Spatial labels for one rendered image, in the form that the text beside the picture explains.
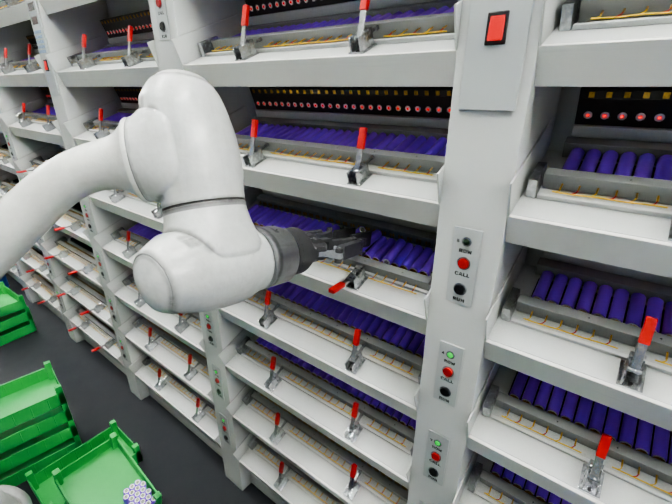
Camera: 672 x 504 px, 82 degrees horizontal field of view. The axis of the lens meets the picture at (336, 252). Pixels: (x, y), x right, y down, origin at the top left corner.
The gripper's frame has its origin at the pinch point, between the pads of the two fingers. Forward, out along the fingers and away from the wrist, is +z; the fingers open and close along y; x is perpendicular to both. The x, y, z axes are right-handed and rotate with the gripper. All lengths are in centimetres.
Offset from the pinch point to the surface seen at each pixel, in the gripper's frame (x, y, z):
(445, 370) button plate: 17.3, -23.2, -3.4
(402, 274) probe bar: 4.3, -11.6, -0.1
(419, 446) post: 37.3, -20.0, 1.1
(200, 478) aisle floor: 103, 58, 10
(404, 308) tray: 9.1, -14.4, -3.4
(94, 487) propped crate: 102, 80, -16
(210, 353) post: 47, 48, 5
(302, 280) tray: 11.0, 9.7, -2.2
